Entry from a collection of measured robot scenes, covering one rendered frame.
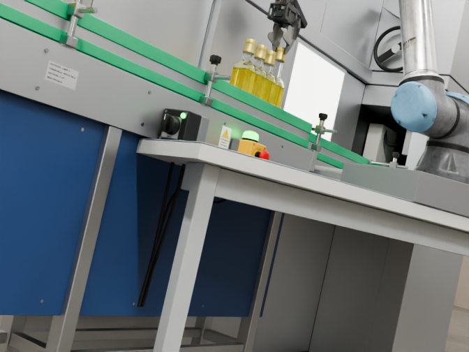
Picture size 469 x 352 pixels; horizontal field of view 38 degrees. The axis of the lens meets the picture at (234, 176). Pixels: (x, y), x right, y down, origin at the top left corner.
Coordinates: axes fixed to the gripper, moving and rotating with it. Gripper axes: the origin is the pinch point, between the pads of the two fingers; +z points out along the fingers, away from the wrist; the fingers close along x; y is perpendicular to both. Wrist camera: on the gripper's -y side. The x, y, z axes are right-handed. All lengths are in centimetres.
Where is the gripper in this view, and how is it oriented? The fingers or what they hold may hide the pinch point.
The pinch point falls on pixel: (281, 51)
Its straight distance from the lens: 228.6
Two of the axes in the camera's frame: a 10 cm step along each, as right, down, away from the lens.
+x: 7.9, 1.4, -6.0
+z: -2.2, 9.8, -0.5
